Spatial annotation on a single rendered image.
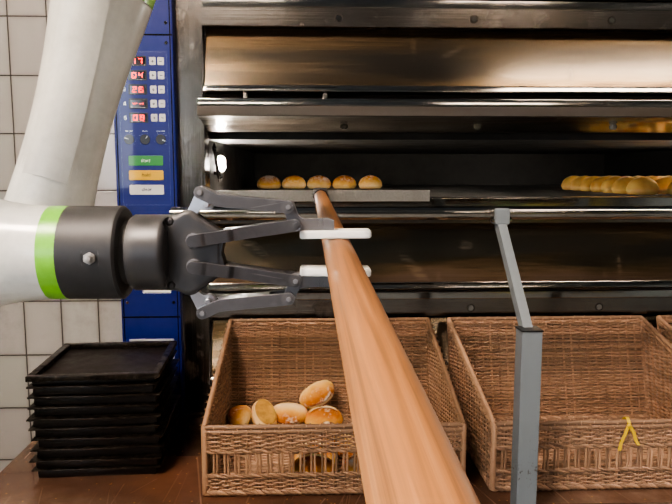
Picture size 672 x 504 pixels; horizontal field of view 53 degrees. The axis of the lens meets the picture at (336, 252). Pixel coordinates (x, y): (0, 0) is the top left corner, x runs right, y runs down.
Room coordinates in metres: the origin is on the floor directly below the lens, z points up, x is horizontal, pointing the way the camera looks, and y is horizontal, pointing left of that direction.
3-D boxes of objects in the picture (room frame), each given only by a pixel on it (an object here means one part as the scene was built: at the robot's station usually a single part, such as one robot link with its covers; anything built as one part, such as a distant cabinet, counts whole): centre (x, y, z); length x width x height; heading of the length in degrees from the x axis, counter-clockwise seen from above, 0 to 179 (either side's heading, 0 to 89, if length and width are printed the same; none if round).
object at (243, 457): (1.56, 0.01, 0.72); 0.56 x 0.49 x 0.28; 92
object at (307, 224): (0.66, 0.03, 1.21); 0.05 x 0.01 x 0.03; 92
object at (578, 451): (1.58, -0.59, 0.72); 0.56 x 0.49 x 0.28; 92
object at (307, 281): (0.66, 0.03, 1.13); 0.05 x 0.01 x 0.03; 92
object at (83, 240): (0.66, 0.23, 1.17); 0.12 x 0.06 x 0.09; 2
